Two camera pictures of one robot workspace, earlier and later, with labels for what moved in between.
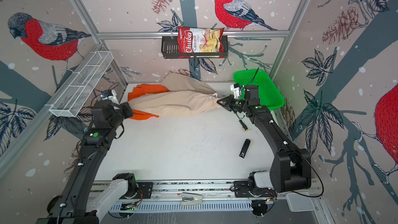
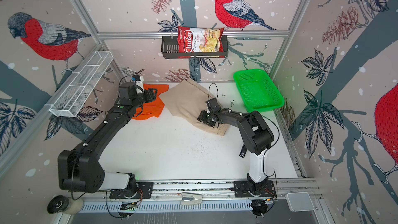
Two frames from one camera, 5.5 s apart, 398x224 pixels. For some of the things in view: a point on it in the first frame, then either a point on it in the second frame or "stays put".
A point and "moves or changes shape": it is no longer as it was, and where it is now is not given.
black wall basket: (170, 50) stays put
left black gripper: (125, 107) -> (150, 95)
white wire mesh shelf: (70, 101) stays put
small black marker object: (244, 148) stays put
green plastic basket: (269, 95) stays put
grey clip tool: (190, 198) stays put
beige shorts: (183, 93) moves or changes shape
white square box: (299, 202) stays put
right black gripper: (229, 101) -> (201, 118)
